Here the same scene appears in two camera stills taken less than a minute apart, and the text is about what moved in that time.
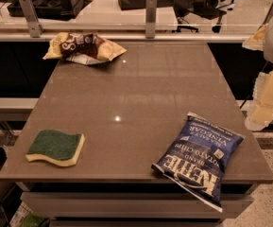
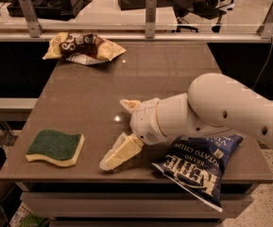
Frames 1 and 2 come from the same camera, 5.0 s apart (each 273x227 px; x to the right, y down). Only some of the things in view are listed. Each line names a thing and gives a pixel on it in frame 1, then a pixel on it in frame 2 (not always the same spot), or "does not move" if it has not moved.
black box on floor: (64, 6) does not move
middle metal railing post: (150, 16) does not move
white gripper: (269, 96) → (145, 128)
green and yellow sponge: (62, 148) does not move
